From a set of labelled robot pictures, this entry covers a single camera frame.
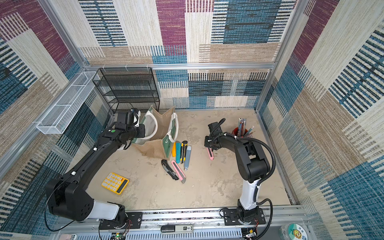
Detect red pencil cup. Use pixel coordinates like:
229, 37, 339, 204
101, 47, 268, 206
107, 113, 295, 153
232, 128, 249, 140

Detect teal utility knife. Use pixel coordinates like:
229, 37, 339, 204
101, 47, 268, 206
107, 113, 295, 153
176, 141, 182, 164

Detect black wire mesh shelf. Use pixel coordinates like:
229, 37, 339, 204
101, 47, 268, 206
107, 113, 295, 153
92, 67, 160, 114

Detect white wire mesh basket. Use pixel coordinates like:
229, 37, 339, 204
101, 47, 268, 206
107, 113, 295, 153
37, 72, 96, 135

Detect yellow calculator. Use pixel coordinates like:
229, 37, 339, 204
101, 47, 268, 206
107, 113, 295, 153
101, 172, 130, 195

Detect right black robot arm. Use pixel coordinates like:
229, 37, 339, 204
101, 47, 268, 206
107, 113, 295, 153
204, 118, 276, 225

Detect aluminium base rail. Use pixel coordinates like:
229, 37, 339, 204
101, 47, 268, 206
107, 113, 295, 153
50, 205, 316, 240

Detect black yellow utility knife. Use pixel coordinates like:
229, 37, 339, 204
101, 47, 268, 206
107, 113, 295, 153
180, 141, 188, 164

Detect pencils in cup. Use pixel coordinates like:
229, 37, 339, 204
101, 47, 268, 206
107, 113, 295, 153
238, 118, 254, 135

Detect green Christmas burlap tote bag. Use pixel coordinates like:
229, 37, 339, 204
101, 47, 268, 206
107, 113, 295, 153
133, 107, 179, 160

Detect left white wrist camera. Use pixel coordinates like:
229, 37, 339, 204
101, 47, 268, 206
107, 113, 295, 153
131, 108, 141, 127

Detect grey blue utility knife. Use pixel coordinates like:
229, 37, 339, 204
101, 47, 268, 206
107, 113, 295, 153
184, 146, 192, 171

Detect pink grey utility knife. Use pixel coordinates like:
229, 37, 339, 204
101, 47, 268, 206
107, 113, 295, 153
171, 160, 186, 184

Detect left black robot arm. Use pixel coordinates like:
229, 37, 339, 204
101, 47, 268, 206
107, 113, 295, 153
45, 109, 145, 227

